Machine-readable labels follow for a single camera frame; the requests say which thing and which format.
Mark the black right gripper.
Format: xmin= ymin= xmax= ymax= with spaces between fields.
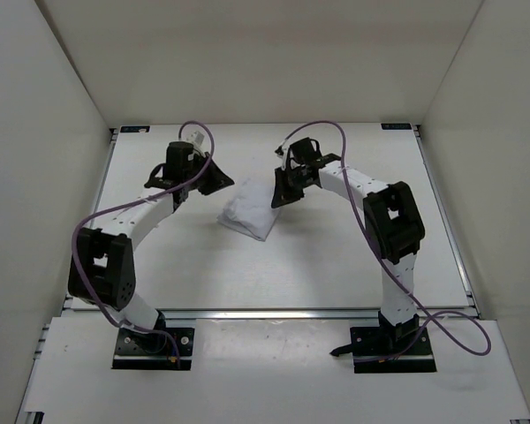
xmin=271 ymin=167 xmax=313 ymax=209

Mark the blue right corner label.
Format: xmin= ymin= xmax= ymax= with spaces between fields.
xmin=381 ymin=123 xmax=412 ymax=131

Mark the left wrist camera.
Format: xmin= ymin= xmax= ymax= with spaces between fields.
xmin=187 ymin=131 xmax=205 ymax=155

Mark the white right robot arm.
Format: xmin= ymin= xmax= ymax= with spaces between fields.
xmin=271 ymin=138 xmax=425 ymax=354

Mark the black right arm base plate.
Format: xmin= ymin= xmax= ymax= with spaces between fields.
xmin=350 ymin=327 xmax=437 ymax=375

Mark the blue left corner label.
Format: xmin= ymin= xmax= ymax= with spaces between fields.
xmin=119 ymin=125 xmax=150 ymax=133

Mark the aluminium front rail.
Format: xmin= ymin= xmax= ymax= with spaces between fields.
xmin=161 ymin=307 xmax=482 ymax=322

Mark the blue corner label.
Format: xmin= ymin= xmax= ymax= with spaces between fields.
xmin=119 ymin=125 xmax=150 ymax=133
xmin=381 ymin=123 xmax=412 ymax=131

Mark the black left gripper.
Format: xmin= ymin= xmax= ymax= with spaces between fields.
xmin=187 ymin=151 xmax=235 ymax=195

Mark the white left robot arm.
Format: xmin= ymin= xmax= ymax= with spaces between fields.
xmin=68 ymin=140 xmax=234 ymax=352

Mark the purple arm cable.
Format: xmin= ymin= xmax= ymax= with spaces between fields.
xmin=280 ymin=119 xmax=492 ymax=357
xmin=72 ymin=121 xmax=216 ymax=330

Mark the white skirt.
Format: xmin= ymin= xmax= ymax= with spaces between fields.
xmin=216 ymin=178 xmax=280 ymax=242

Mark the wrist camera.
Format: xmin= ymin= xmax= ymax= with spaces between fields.
xmin=275 ymin=140 xmax=292 ymax=170
xmin=187 ymin=131 xmax=205 ymax=155

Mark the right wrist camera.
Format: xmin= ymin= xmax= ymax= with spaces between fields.
xmin=275 ymin=140 xmax=292 ymax=170

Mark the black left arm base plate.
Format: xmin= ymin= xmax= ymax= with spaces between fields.
xmin=111 ymin=327 xmax=195 ymax=371

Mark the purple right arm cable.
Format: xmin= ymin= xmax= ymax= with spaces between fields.
xmin=280 ymin=119 xmax=492 ymax=357

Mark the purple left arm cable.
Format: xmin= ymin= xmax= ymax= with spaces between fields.
xmin=72 ymin=121 xmax=216 ymax=330

